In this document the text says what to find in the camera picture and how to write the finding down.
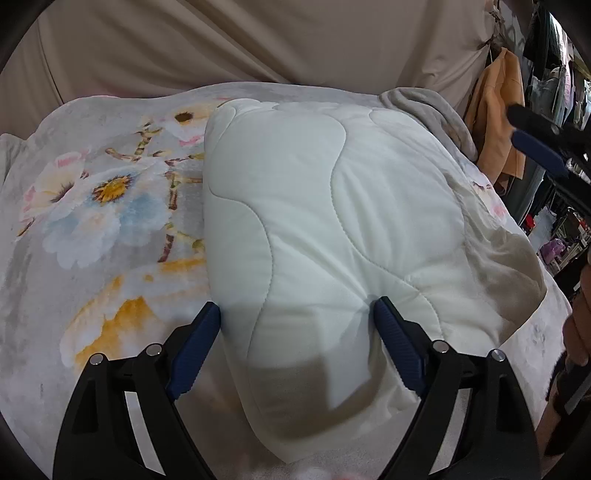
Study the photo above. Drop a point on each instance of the purple bag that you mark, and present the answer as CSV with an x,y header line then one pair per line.
x,y
552,251

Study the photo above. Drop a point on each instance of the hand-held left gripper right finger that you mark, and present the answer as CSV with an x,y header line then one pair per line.
x,y
399,341

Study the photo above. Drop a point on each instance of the beige fabric headboard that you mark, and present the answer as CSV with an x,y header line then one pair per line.
x,y
231,41

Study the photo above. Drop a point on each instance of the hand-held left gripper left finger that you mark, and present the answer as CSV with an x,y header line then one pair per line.
x,y
196,346

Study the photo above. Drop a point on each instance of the floral grey blanket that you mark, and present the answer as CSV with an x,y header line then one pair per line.
x,y
101,194

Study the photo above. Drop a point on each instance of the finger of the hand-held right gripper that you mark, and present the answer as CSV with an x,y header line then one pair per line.
x,y
538,147

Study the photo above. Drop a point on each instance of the dark hanging clothes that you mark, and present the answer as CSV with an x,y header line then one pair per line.
x,y
549,50

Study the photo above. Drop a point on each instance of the cream quilted jacket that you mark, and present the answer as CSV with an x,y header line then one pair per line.
x,y
332,240

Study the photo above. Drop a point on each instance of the orange hanging garment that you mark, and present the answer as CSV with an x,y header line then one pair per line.
x,y
496,115

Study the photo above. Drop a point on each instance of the plain grey blanket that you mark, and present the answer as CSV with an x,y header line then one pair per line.
x,y
434,110

